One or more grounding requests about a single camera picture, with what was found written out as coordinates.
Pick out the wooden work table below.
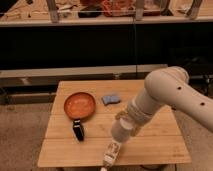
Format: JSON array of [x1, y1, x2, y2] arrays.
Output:
[[38, 80, 191, 167]]

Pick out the black hanging cable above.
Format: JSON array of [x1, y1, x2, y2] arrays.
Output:
[[133, 15, 139, 80]]

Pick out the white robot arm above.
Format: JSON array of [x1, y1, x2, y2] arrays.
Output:
[[111, 66, 213, 143]]

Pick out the orange frying pan black handle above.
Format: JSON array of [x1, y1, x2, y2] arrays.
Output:
[[64, 92, 96, 141]]

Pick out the long workbench with clutter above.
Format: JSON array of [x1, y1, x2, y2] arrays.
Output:
[[0, 0, 213, 27]]

